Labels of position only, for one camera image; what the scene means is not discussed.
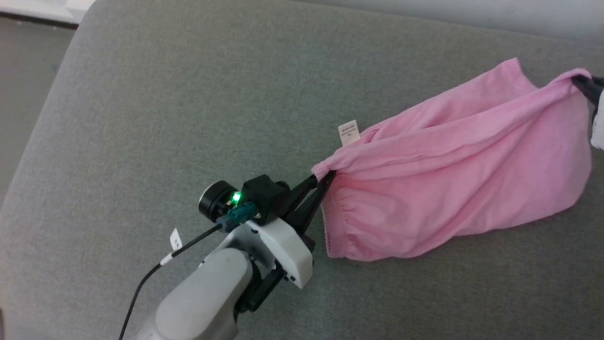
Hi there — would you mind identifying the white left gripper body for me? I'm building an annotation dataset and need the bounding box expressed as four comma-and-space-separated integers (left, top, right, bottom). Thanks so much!
219, 217, 315, 289

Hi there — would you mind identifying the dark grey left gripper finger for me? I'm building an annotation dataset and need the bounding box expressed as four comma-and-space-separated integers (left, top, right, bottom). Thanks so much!
285, 175, 320, 213
285, 172, 337, 232

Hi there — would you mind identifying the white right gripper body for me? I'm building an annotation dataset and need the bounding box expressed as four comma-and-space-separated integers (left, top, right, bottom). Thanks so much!
590, 87, 604, 151

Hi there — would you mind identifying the pink garment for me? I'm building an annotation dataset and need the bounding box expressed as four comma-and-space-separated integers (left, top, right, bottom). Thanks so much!
311, 58, 594, 262

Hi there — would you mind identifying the black round left gripper motor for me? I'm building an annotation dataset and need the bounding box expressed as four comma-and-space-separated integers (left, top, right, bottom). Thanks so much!
198, 180, 237, 222

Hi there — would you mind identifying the grey-green fabric sofa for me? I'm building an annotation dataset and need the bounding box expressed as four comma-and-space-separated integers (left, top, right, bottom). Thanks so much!
0, 0, 604, 340

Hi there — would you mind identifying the white skirting board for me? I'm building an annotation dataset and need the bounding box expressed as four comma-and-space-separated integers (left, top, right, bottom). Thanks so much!
0, 0, 96, 24

